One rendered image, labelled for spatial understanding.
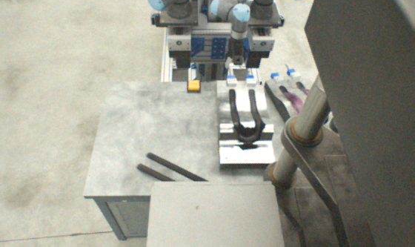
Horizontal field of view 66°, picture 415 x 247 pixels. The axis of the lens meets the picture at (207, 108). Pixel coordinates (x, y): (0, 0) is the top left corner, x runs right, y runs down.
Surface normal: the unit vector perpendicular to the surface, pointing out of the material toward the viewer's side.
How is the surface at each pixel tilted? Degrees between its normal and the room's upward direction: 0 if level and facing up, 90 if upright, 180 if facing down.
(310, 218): 0
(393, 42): 90
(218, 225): 0
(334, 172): 0
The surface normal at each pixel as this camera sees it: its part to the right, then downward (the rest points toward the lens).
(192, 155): 0.04, -0.61
